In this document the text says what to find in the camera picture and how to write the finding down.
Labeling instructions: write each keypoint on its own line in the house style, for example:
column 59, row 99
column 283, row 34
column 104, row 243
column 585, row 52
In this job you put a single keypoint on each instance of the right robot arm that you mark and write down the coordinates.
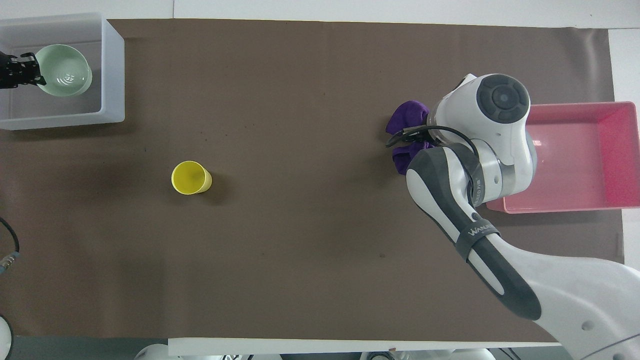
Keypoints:
column 500, row 100

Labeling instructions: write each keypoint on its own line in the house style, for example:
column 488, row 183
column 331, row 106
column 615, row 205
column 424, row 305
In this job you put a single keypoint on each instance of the pale green bowl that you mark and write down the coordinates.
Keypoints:
column 70, row 67

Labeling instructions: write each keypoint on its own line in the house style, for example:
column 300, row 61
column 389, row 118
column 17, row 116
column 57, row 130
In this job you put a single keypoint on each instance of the pink plastic box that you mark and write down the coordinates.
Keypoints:
column 575, row 150

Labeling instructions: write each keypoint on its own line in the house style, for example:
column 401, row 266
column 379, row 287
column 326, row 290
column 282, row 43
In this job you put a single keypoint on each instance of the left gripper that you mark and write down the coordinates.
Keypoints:
column 4, row 70

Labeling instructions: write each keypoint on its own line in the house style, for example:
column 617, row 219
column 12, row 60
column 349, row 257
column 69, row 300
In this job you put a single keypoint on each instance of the purple cloth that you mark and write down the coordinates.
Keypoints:
column 407, row 116

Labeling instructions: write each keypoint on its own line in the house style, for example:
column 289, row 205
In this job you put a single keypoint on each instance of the translucent white plastic box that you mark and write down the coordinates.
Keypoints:
column 113, row 75

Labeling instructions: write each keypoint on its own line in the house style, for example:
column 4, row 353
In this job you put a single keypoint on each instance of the yellow plastic cup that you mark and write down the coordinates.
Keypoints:
column 189, row 177

